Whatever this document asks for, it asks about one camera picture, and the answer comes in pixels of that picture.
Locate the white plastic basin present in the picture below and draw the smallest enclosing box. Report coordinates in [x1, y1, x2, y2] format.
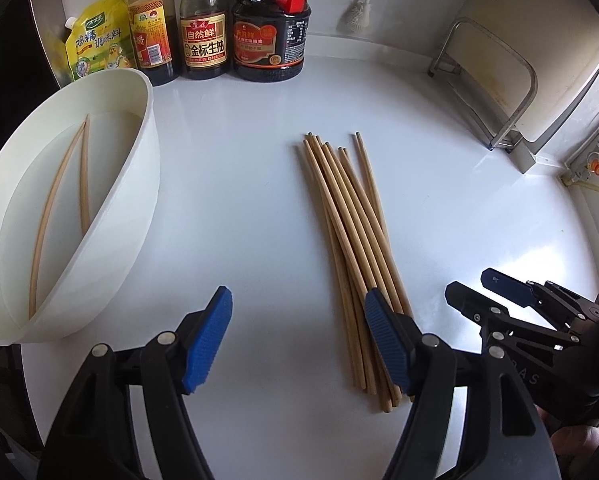
[0, 66, 161, 346]

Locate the clear vinegar bottle yellow cap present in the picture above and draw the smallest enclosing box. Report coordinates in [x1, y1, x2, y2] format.
[126, 0, 182, 87]

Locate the yellow hose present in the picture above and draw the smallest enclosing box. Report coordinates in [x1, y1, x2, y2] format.
[562, 174, 599, 197]

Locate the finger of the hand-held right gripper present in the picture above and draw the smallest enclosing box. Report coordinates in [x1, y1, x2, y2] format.
[481, 268, 599, 333]
[444, 281, 585, 361]

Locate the glass soy sauce bottle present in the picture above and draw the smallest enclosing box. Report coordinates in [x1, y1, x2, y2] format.
[179, 0, 230, 81]

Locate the dark soy sauce jug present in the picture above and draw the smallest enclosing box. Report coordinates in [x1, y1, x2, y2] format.
[230, 0, 313, 83]

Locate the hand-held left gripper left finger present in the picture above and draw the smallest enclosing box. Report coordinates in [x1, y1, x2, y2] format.
[36, 286, 233, 480]

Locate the pile of wooden chopsticks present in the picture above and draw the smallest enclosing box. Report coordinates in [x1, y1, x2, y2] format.
[296, 131, 415, 413]

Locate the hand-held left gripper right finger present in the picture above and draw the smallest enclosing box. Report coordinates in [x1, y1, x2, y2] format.
[364, 287, 563, 480]

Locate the yellow seasoning pouch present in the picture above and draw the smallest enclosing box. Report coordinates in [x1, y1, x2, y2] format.
[62, 0, 132, 83]

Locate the black glass cooktop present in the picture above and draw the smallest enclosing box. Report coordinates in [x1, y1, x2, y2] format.
[0, 0, 77, 466]

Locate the white wall outlet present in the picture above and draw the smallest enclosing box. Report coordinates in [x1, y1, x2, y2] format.
[564, 142, 599, 183]

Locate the metal rack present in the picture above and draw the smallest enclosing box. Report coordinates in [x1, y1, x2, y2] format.
[428, 16, 539, 153]

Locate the person's right hand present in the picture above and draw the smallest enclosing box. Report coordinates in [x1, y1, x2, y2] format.
[549, 412, 599, 463]

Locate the white cutting board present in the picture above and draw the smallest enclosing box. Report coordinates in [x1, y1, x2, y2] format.
[454, 0, 599, 143]

